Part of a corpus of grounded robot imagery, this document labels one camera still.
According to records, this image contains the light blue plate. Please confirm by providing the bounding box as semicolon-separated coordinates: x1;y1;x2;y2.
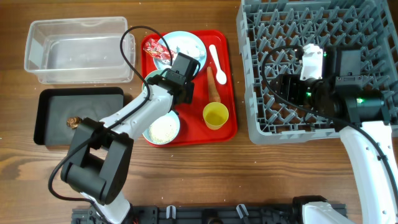
164;31;206;72

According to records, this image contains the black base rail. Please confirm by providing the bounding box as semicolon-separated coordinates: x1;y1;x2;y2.
71;203;348;224

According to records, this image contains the clear plastic bin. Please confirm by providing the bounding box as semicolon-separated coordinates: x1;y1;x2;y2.
24;16;136;85

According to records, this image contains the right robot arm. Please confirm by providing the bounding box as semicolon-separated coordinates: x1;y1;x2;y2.
267;44;397;223

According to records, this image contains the yellow cup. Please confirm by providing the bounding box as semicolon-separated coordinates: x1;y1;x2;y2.
203;102;229;130

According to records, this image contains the white plastic spoon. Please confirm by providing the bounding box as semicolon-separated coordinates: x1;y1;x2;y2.
209;44;227;85

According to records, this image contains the white rice pile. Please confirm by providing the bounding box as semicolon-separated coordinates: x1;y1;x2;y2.
148;116;178;144

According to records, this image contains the white tissue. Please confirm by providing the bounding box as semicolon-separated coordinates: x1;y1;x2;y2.
176;44;205;60

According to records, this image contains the red snack wrapper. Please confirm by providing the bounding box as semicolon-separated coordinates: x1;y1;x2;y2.
143;39;175;61

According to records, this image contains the green bowl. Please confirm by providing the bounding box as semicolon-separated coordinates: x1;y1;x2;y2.
142;70;166;91

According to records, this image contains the grey dishwasher rack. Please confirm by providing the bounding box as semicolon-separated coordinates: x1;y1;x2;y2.
236;0;397;144

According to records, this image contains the light blue bowl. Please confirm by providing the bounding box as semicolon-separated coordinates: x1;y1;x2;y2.
142;111;180;145

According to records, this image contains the brown food lump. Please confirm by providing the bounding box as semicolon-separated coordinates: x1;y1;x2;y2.
67;116;82;129

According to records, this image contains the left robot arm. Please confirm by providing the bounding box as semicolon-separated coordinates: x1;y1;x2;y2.
57;53;200;223

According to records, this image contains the orange carrot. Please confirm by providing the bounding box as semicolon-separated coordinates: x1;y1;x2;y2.
206;67;221;103

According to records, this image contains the red serving tray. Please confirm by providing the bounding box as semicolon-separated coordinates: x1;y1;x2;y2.
141;30;238;147

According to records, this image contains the black waste tray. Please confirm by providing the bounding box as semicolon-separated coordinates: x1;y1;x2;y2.
33;87;124;146

